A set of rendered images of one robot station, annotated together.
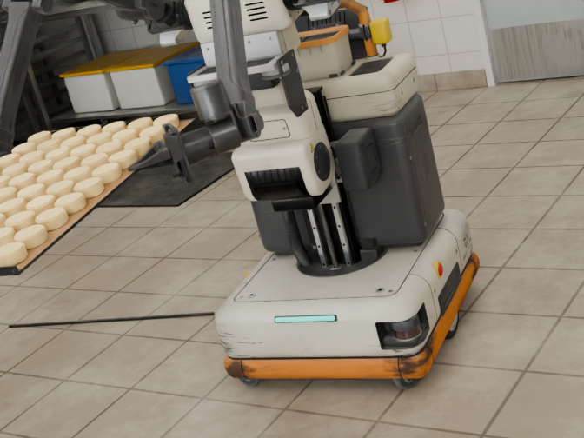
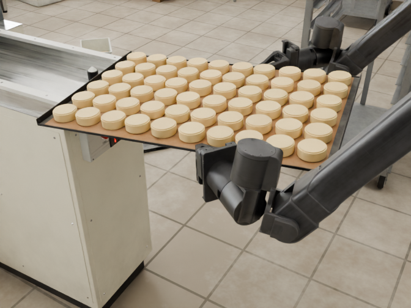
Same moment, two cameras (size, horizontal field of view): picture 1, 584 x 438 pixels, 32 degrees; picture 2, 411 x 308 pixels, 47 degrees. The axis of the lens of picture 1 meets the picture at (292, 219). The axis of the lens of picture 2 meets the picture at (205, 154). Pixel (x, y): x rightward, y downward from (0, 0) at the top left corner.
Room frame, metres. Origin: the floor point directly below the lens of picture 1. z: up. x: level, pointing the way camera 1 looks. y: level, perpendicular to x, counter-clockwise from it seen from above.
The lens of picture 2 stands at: (1.64, -0.48, 1.47)
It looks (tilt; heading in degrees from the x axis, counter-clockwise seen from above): 34 degrees down; 84
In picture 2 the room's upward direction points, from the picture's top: straight up
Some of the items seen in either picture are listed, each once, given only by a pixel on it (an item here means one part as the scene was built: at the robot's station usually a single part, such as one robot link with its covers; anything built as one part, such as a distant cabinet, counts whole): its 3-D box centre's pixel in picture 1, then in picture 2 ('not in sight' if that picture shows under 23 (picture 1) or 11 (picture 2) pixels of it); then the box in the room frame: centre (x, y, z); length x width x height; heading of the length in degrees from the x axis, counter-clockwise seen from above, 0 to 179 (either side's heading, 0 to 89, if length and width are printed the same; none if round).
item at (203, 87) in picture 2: (3, 196); (200, 87); (1.74, 0.48, 1.00); 0.05 x 0.05 x 0.02
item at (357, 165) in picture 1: (315, 172); not in sight; (2.62, -0.09, 0.61); 0.28 x 0.27 x 0.25; 62
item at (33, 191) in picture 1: (32, 194); (188, 100); (1.70, 0.43, 1.00); 0.05 x 0.05 x 0.02
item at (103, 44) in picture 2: not in sight; (96, 55); (1.21, 2.97, 0.08); 0.30 x 0.22 x 0.16; 97
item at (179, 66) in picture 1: (216, 69); not in sight; (5.78, 0.20, 0.36); 0.46 x 0.38 x 0.26; 144
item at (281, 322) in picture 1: (351, 290); not in sight; (2.79, -0.12, 0.16); 0.67 x 0.64 x 0.25; 152
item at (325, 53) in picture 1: (309, 56); not in sight; (2.89, -0.17, 0.87); 0.23 x 0.15 x 0.11; 62
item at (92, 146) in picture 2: not in sight; (111, 121); (1.50, 0.75, 0.77); 0.24 x 0.04 x 0.14; 55
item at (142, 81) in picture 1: (158, 76); not in sight; (6.06, 0.55, 0.36); 0.46 x 0.38 x 0.26; 142
